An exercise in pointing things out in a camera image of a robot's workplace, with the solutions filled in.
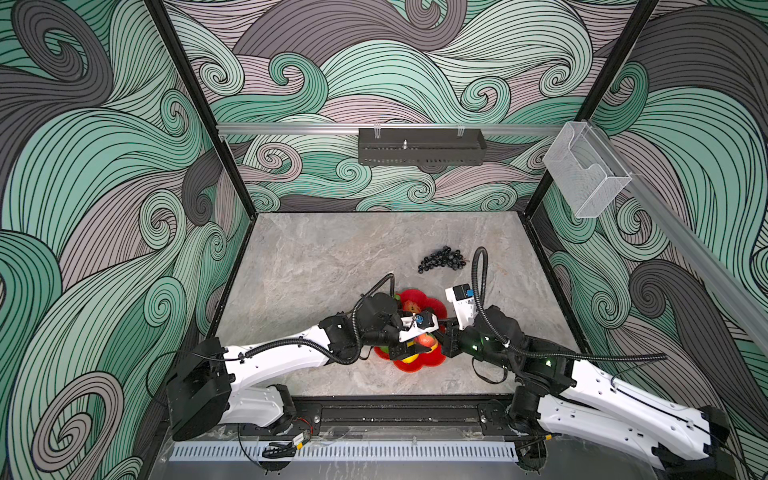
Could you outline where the yellow fake lemon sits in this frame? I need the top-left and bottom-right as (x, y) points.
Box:
(401, 354), (420, 364)

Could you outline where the red fake strawberry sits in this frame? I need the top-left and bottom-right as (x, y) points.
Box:
(415, 333), (438, 351)

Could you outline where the black fake grape bunch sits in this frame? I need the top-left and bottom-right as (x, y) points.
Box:
(417, 245), (467, 274)

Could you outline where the red fake apple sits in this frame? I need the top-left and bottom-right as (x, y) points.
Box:
(403, 300), (421, 315)

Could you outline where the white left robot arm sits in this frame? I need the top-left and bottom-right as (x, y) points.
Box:
(165, 293), (439, 442)

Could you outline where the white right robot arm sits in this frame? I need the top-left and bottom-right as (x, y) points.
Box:
(436, 306), (737, 479)

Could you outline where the red flower-shaped fruit bowl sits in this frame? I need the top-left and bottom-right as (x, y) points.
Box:
(373, 289), (447, 373)

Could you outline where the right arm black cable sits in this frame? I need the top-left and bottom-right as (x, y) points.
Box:
(470, 246), (668, 363)

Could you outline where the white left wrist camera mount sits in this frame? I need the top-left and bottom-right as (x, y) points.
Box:
(398, 311), (439, 343)

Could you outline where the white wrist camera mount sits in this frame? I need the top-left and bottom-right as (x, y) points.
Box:
(445, 284), (478, 330)
(398, 311), (439, 343)

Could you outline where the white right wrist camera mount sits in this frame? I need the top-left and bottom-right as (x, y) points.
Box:
(445, 284), (478, 330)

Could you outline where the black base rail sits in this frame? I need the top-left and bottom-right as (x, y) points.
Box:
(170, 394), (525, 441)

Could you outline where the white slotted cable duct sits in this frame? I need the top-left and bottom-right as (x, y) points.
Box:
(169, 440), (518, 463)

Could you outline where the black wall tray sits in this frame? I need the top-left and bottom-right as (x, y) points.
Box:
(357, 129), (488, 169)

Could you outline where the clear plastic wall bin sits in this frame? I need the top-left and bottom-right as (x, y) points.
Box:
(544, 121), (631, 219)

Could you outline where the aluminium back rail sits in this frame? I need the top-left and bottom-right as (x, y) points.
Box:
(216, 122), (562, 136)

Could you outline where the aluminium rail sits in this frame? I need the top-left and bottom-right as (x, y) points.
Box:
(594, 127), (767, 351)
(216, 122), (562, 136)

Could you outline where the aluminium right rail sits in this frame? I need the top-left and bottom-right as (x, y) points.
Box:
(594, 127), (767, 351)

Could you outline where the black corner frame post right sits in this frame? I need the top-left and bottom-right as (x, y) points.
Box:
(521, 0), (659, 223)

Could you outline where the black corner frame post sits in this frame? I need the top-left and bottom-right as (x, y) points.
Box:
(521, 0), (659, 223)
(145, 0), (258, 223)

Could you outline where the black corner frame post left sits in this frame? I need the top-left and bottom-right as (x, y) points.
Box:
(145, 0), (258, 223)

